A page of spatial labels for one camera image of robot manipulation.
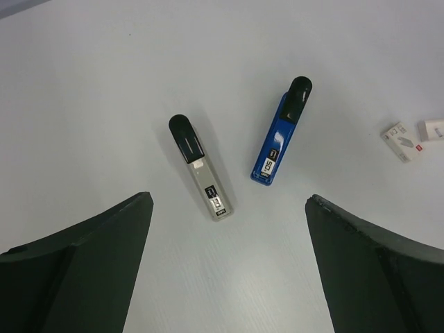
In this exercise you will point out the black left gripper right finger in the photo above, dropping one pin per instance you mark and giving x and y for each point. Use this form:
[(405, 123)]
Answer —
[(374, 280)]

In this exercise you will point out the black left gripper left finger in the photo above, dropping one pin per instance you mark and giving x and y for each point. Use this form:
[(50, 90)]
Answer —
[(80, 279)]

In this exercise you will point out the grey and black stapler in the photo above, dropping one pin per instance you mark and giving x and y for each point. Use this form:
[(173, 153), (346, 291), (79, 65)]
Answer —
[(200, 167)]

